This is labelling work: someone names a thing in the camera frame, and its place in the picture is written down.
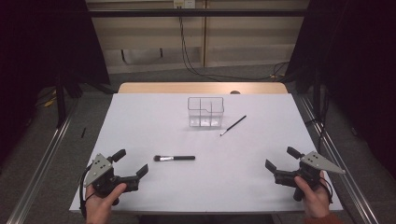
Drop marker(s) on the person's left hand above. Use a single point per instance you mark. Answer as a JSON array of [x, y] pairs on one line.
[[98, 208]]

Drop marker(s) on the black metal stand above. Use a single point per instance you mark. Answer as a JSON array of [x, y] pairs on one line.
[[317, 99], [61, 102]]

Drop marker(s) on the black curtain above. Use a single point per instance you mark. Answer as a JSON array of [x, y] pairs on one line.
[[37, 46], [358, 62]]

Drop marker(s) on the white wall socket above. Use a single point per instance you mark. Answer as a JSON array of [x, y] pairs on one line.
[[184, 3]]

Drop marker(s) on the thick black makeup brush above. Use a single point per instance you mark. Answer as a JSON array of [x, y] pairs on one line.
[[183, 157]]

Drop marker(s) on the white table cover board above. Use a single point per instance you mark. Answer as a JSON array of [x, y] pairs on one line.
[[155, 124]]

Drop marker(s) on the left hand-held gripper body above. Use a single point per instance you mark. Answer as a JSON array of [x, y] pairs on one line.
[[99, 169]]

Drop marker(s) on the wooden table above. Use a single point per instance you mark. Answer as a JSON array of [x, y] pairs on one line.
[[186, 87]]

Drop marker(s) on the clear plastic organizer box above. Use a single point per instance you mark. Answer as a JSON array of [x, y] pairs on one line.
[[205, 121]]

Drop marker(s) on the metal floor rail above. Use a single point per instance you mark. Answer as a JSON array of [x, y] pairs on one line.
[[342, 168], [40, 168]]

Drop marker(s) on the person's right hand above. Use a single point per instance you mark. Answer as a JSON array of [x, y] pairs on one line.
[[316, 200]]

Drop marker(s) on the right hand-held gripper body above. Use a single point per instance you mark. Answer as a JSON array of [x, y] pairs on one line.
[[317, 163]]

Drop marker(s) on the thin black eyeliner pencil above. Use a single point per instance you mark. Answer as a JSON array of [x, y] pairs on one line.
[[233, 125]]

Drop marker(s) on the black horizontal bar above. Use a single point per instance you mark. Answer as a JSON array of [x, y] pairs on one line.
[[186, 12]]

